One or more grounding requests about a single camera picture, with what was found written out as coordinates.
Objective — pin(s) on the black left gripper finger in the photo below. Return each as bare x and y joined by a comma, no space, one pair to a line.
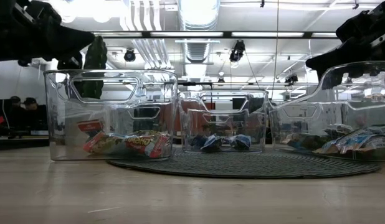
69,62
71,40

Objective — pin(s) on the red chocolate chip granola bar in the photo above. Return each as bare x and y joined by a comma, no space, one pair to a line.
103,143
90,127

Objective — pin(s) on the green granola bar packet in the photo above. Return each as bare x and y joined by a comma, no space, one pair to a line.
147,143

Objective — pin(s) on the black ceiling spotlight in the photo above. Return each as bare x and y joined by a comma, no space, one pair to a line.
129,55
291,78

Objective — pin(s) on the clear plastic bin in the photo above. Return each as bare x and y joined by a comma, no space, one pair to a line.
111,105
335,115
223,124

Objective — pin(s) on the black overhead camera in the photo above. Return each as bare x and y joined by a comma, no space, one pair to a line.
237,49

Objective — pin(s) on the blue snack bar bottom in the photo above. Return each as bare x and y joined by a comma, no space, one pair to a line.
360,141

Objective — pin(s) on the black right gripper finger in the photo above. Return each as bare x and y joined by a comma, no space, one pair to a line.
335,60

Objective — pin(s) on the silver ventilation duct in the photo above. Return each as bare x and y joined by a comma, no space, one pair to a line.
197,46

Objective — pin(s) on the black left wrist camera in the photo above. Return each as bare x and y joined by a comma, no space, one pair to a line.
24,13

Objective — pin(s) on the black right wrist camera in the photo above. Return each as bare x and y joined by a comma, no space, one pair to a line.
379,39

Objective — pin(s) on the blue oatmeal raisin granola bar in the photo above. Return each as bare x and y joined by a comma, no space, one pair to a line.
212,143
240,141
198,141

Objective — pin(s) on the black rig crossbar with lights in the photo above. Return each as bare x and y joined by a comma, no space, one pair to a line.
227,34

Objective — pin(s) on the grey round mat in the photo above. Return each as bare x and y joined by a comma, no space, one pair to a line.
242,165

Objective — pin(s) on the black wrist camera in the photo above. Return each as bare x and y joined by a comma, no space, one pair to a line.
24,13
379,39

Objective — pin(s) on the person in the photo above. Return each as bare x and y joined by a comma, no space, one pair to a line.
15,109
33,112

